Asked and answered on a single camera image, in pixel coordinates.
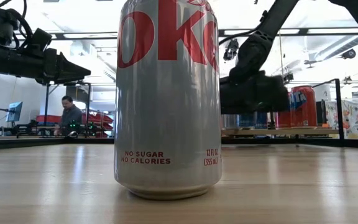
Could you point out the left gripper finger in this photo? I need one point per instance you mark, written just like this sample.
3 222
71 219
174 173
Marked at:
67 80
70 68

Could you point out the silver Diet Coke can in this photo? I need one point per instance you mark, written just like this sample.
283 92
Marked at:
166 109
230 122

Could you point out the red Fanta soda can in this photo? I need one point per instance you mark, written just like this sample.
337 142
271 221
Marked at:
283 120
306 109

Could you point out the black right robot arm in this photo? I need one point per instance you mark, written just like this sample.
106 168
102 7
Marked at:
275 18

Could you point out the wooden shelf board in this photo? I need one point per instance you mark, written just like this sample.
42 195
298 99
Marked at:
275 132

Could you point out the grey hanging box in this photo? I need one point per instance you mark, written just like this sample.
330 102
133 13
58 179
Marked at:
79 91

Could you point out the person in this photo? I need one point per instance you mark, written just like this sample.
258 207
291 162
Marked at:
70 116

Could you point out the red storage bin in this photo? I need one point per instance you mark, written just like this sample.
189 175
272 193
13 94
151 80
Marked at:
47 119

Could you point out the computer monitor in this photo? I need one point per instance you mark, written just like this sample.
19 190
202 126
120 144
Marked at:
15 112

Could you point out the red blue shelving cart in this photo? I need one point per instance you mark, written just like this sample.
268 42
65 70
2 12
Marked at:
104 119

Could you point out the floral cloth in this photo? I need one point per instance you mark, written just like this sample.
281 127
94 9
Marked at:
354 119

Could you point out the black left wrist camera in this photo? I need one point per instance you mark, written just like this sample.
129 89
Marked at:
39 39

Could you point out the black background rack frame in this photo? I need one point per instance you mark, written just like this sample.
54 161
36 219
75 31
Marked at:
46 105

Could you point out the black ceiling mounted camera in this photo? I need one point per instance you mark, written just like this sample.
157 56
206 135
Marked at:
230 49
349 54
288 77

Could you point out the black metal table frame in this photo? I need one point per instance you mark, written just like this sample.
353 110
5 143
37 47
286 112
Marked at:
26 143

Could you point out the black shelf side rail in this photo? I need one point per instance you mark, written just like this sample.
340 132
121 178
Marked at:
339 109

